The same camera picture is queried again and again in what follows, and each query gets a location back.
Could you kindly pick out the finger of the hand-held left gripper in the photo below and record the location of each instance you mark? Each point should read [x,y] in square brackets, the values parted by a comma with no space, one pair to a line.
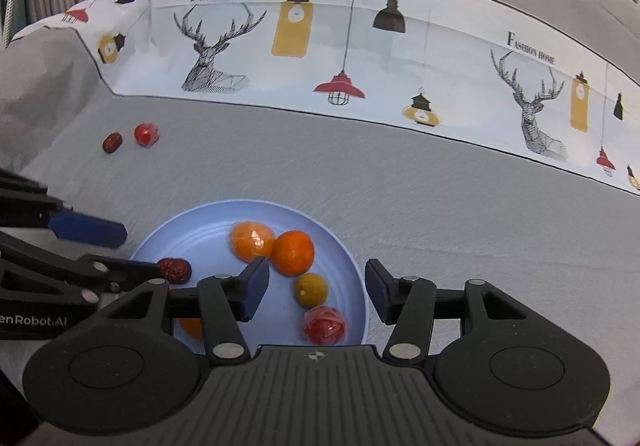
[90,231]
[100,271]

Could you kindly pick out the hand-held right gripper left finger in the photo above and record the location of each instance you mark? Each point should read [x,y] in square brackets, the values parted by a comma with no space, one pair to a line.
[257,283]

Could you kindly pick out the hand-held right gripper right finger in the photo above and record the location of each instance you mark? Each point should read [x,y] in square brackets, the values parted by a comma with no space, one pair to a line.
[375,287]

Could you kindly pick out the plastic-wrapped orange mandarin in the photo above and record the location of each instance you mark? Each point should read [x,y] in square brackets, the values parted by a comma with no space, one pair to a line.
[251,241]

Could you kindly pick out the bare orange mandarin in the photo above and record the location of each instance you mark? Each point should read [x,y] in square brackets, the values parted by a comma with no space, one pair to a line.
[293,252]
[191,327]

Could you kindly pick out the small yellow round fruit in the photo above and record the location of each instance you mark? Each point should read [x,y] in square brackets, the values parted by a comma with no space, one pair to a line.
[310,289]

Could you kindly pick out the plastic-wrapped red-orange fruit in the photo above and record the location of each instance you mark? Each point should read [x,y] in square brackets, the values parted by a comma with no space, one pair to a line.
[324,324]

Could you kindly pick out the light blue plate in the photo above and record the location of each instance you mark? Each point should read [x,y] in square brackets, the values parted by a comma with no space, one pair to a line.
[200,236]

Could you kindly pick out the dark red date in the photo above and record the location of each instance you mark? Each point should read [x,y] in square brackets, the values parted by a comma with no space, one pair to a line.
[112,142]
[176,269]

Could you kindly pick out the grey printed bed sheet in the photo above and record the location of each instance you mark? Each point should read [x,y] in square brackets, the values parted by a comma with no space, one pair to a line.
[425,206]

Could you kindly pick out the plastic-wrapped red fruit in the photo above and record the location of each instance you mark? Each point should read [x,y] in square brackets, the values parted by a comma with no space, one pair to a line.
[146,134]

